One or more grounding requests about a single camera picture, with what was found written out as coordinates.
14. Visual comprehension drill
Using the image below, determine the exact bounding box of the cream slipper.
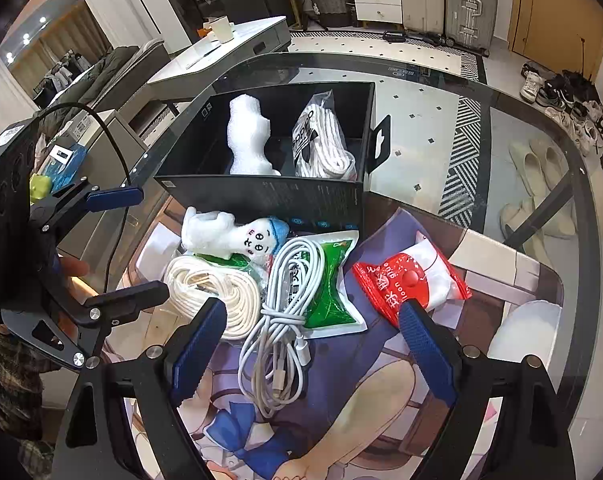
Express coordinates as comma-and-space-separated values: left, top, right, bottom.
499, 200, 537, 241
531, 195, 577, 240
529, 139, 569, 193
509, 141, 545, 196

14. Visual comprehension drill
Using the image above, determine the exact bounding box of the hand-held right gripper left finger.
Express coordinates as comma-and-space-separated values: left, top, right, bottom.
54, 297, 228, 480

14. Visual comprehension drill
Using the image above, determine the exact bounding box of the wooden door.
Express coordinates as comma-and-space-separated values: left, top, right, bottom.
506, 0, 603, 78

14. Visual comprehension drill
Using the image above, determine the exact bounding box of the white charging cable bundle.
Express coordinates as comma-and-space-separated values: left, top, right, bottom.
238, 237, 327, 418

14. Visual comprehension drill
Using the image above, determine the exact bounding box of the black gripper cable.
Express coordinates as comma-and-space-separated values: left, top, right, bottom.
32, 102, 135, 301

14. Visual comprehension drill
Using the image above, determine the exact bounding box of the black umbrella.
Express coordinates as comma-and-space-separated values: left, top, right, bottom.
561, 35, 599, 92

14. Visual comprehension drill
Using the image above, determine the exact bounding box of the white cup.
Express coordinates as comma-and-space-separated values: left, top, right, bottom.
209, 16, 237, 43

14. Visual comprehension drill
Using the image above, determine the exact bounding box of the black and white patterned rug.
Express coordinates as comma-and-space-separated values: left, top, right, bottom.
286, 30, 489, 226

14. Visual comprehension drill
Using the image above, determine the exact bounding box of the grey cabinet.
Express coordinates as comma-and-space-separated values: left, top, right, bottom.
102, 110, 150, 181

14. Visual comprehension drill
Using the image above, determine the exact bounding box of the person's left forearm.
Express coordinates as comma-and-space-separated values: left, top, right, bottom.
0, 325, 62, 466

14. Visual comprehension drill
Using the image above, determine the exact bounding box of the black cardboard box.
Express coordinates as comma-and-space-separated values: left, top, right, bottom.
154, 80, 392, 241

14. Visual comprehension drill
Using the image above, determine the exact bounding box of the pile of shoes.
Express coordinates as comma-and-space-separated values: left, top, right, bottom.
519, 60, 603, 158

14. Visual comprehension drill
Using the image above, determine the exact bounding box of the small yellow-green object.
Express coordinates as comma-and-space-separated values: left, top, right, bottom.
29, 174, 51, 203

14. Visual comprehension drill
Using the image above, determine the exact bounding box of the blue plastic bag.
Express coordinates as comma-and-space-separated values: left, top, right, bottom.
42, 145, 90, 193

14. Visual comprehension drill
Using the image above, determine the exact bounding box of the white low table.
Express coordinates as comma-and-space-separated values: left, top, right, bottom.
146, 16, 292, 106

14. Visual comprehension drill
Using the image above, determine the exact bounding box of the person's left hand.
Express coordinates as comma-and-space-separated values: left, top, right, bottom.
56, 255, 92, 291

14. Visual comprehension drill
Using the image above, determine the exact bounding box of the bagged white cable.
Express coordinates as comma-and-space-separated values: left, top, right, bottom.
292, 91, 358, 181

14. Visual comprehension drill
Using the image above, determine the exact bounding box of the white foam piece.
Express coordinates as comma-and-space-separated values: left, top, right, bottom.
228, 94, 282, 177

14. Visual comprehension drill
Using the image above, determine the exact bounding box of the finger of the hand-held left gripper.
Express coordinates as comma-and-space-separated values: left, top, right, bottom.
2, 281, 171, 372
29, 177, 145, 256

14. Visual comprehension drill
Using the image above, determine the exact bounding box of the white plush toy blue hat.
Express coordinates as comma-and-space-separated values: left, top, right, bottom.
180, 207, 290, 267

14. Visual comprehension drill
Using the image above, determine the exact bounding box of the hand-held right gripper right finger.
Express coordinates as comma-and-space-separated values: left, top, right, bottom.
399, 300, 569, 480

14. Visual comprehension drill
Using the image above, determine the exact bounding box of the red cotton ball packet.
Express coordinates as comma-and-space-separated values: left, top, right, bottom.
351, 232, 473, 328

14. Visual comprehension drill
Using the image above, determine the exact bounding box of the silver suitcase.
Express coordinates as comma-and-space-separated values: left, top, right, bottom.
444, 0, 499, 53

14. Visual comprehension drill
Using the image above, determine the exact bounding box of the small black device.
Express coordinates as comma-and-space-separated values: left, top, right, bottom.
383, 31, 447, 46

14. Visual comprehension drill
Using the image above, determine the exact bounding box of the printed cartoon mat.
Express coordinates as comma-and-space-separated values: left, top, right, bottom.
102, 195, 565, 480

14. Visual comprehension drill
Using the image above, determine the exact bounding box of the dark puffer jacket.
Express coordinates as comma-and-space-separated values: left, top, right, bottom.
46, 45, 140, 111

